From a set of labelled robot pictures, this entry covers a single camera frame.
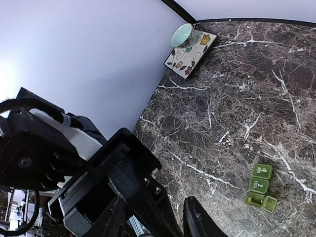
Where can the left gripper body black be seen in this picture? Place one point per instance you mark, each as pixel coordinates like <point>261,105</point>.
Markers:
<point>81,202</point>

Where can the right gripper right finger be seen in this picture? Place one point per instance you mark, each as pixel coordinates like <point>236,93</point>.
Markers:
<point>197,222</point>

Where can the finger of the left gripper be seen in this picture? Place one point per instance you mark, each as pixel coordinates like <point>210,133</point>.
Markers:
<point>127,181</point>

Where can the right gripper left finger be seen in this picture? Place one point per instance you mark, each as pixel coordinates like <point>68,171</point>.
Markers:
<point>111,223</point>

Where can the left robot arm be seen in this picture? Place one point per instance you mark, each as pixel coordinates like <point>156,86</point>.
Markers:
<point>110,180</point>

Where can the floral square plate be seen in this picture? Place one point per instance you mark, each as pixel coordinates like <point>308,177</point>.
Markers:
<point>183,61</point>

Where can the pale green bowl left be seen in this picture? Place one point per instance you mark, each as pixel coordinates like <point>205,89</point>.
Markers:
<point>183,37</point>

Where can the white slotted cable duct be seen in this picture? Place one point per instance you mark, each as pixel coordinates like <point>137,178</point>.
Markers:
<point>137,227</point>

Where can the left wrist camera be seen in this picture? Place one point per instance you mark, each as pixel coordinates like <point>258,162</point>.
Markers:
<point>40,144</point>

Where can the left black frame post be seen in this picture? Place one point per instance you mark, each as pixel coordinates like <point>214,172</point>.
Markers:
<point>179,10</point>

